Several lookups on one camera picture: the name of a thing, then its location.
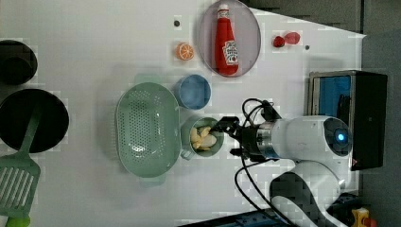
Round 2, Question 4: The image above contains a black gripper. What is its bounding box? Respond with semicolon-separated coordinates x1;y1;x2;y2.
211;116;274;162

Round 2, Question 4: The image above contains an orange slice toy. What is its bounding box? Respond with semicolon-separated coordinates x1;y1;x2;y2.
175;43;194;61

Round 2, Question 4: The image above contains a grey round plate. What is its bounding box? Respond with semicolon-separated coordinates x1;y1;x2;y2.
197;0;261;77

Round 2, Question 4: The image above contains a green spatula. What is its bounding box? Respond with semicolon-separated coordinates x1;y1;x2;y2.
0;111;42;218

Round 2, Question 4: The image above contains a red strawberry toy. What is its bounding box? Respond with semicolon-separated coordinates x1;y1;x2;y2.
272;36;285;48

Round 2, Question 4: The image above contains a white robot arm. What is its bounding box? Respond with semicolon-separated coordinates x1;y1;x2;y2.
212;115;353;227

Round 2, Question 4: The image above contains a black cylindrical container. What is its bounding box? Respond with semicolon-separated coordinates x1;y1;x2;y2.
0;40;38;85

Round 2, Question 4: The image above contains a blue bowl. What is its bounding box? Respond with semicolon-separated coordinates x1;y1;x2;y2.
174;75;212;110

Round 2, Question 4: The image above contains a yellow plush peeled banana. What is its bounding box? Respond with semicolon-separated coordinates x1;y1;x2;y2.
190;127;218;150

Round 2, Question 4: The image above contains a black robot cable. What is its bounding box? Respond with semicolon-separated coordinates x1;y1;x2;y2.
234;97;297;227

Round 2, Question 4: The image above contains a black toaster oven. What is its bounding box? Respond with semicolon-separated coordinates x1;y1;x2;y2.
307;70;388;170

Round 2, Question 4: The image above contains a black round pan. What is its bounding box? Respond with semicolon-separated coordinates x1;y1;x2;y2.
0;89;69;153

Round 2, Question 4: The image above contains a pink strawberry toy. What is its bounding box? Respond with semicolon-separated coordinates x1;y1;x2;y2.
284;32;301;44

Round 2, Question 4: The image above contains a green mug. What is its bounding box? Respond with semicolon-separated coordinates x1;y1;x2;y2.
181;116;224;160

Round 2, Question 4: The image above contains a red plush ketchup bottle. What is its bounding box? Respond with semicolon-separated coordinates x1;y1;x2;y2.
215;4;239;76

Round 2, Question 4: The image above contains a green colander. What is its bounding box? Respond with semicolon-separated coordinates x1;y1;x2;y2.
114;74;182;187

